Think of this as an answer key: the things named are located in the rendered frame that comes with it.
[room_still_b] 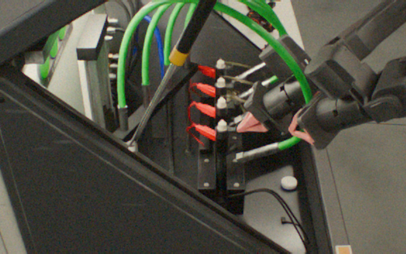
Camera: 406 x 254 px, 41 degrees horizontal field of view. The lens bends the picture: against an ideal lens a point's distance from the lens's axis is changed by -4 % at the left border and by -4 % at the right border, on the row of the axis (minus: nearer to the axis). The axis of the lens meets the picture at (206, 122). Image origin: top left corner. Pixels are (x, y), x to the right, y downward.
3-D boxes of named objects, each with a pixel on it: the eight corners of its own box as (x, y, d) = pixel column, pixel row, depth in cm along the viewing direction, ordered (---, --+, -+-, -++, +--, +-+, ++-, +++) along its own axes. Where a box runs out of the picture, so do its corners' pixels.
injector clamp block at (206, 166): (242, 236, 127) (244, 188, 118) (198, 236, 127) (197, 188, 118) (237, 142, 154) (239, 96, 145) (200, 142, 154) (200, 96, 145)
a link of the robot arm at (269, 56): (352, 65, 98) (342, 58, 106) (312, 16, 96) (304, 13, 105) (302, 108, 100) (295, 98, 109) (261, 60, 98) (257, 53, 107)
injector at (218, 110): (235, 180, 133) (238, 109, 120) (214, 180, 133) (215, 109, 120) (235, 173, 135) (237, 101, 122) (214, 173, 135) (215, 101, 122)
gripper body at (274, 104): (251, 84, 111) (278, 65, 107) (285, 118, 114) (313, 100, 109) (244, 103, 106) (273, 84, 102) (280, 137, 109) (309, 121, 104)
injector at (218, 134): (236, 204, 126) (240, 132, 114) (214, 204, 126) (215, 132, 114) (235, 196, 128) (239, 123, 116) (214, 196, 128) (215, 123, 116)
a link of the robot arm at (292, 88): (323, 96, 100) (329, 82, 105) (300, 67, 99) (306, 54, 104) (296, 113, 104) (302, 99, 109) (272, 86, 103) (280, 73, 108)
